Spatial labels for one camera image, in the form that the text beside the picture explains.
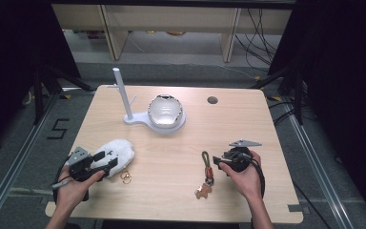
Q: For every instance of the person's right hand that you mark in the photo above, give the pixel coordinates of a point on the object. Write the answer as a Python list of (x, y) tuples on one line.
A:
[(249, 183)]

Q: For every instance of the metal floor rail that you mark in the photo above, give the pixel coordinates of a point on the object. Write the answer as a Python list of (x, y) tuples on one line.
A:
[(317, 171), (16, 168)]

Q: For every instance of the black tripod stand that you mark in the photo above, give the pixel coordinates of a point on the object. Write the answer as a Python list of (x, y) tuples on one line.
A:
[(298, 95), (38, 95)]

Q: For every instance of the black curtain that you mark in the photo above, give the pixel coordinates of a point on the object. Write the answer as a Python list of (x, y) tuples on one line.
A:
[(340, 79), (16, 63)]

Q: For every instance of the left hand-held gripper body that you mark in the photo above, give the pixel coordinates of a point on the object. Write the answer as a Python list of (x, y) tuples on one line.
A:
[(80, 159)]

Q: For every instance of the beige wooden shelf unit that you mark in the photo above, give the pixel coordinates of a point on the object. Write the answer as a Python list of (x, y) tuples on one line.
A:
[(171, 17)]

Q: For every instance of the white branched key stand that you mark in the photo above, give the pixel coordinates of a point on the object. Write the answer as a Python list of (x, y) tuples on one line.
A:
[(122, 92)]

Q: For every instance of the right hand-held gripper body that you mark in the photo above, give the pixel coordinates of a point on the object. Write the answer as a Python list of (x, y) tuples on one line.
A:
[(239, 160)]

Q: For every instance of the person's left hand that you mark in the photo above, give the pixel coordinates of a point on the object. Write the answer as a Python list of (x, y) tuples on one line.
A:
[(71, 192)]

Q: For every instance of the white bowl with silver rim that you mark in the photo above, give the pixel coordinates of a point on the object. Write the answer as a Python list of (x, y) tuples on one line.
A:
[(165, 111)]

